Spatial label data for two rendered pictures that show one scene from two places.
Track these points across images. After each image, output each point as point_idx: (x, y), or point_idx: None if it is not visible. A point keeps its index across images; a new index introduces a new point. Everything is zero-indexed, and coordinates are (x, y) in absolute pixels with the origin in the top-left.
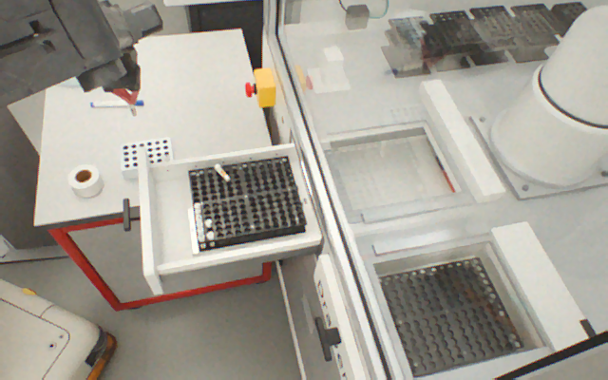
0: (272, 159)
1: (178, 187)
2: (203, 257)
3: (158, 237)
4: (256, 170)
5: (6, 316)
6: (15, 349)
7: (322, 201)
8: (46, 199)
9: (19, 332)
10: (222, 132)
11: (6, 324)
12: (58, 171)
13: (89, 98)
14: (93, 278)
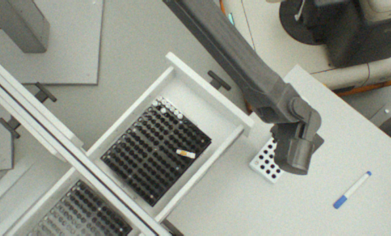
0: (160, 193)
1: (220, 137)
2: (149, 90)
3: (199, 94)
4: (164, 174)
5: (313, 64)
6: (287, 54)
7: (82, 155)
8: (309, 82)
9: (296, 63)
10: (246, 229)
11: (308, 61)
12: (326, 105)
13: (379, 179)
14: None
